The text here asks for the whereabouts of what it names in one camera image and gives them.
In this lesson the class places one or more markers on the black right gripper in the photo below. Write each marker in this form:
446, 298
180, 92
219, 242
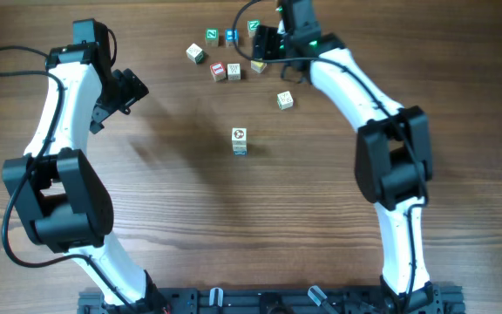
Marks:
263, 44

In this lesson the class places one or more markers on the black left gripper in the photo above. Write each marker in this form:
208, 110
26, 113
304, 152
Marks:
135, 91

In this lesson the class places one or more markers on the yellow top elephant block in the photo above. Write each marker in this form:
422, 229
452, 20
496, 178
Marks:
257, 66

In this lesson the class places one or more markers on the lone block with zero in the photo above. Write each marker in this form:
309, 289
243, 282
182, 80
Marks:
285, 100

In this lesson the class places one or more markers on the white green edged block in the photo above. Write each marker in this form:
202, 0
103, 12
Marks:
239, 145

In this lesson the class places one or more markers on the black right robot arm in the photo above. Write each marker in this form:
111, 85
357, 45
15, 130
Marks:
393, 153

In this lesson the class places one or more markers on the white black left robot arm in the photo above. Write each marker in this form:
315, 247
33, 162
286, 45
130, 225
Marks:
57, 194

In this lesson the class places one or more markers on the green N block right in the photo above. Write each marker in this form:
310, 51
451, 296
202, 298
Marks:
253, 26

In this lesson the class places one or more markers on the green n block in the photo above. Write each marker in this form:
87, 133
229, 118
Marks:
253, 26
212, 37

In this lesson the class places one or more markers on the blue top block left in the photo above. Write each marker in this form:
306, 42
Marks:
231, 38

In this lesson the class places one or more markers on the plain block yellow side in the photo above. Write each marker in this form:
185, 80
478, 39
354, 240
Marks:
234, 71

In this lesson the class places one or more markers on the red I top block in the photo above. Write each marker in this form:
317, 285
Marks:
218, 71

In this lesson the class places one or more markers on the green N block left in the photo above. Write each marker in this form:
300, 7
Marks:
212, 37

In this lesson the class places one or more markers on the white green W block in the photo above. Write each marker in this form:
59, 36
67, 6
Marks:
195, 54

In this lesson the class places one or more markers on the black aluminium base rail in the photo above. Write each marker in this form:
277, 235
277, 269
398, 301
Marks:
354, 299

